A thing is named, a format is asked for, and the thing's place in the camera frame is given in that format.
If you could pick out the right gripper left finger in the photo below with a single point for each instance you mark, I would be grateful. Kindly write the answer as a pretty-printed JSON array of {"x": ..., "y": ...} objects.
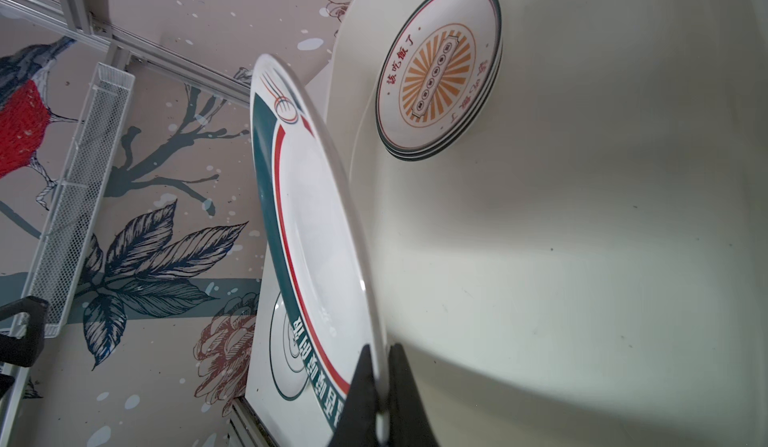
[{"x": 357, "y": 423}]

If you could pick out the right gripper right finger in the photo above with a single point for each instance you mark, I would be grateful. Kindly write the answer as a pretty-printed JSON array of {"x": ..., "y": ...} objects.
[{"x": 409, "y": 424}]

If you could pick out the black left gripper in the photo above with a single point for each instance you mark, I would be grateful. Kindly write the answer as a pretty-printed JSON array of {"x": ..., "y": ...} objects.
[{"x": 24, "y": 351}]

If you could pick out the green red rim plate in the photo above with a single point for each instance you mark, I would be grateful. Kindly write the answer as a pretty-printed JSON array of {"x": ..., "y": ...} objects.
[{"x": 318, "y": 249}]

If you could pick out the large orange sunburst plate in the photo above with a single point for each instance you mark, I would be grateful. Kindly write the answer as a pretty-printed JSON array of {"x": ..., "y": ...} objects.
[{"x": 437, "y": 76}]

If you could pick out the white plastic bin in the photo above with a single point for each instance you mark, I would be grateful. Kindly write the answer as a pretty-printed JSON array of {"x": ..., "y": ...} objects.
[{"x": 587, "y": 264}]

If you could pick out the white plate black flower outline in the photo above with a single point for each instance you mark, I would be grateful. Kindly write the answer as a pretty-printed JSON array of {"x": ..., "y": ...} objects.
[{"x": 286, "y": 367}]

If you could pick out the white mesh wall shelf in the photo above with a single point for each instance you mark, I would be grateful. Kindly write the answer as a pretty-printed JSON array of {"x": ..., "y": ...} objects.
[{"x": 61, "y": 251}]

